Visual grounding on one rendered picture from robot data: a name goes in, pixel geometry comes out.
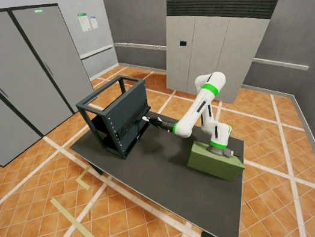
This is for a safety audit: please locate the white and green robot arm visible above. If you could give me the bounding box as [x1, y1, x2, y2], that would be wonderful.
[167, 72, 241, 158]

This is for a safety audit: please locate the dark grey server rack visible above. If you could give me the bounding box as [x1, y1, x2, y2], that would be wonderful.
[76, 75, 151, 160]

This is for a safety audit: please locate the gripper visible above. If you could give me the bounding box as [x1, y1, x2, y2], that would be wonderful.
[142, 117, 169, 130]

